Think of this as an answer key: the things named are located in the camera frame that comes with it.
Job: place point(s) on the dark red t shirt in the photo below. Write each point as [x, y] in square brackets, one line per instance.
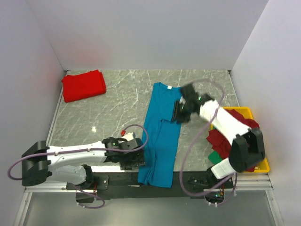
[242, 151]

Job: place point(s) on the aluminium frame rail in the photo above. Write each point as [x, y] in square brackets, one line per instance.
[245, 182]

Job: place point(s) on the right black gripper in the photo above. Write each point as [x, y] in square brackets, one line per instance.
[179, 111]

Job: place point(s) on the black base beam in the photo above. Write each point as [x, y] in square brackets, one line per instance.
[125, 185]

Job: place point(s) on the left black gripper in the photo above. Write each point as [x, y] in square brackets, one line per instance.
[132, 161]

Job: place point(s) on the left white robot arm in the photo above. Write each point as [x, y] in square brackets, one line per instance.
[72, 164]

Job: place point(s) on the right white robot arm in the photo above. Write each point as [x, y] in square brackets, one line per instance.
[212, 112]

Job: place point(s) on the yellow plastic bin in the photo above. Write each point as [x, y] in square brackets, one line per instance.
[222, 146]

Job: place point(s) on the green t shirt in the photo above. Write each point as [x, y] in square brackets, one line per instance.
[214, 158]

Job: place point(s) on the folded red t shirt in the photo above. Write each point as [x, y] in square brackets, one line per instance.
[85, 85]

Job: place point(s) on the blue t shirt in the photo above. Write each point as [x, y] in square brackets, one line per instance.
[161, 137]

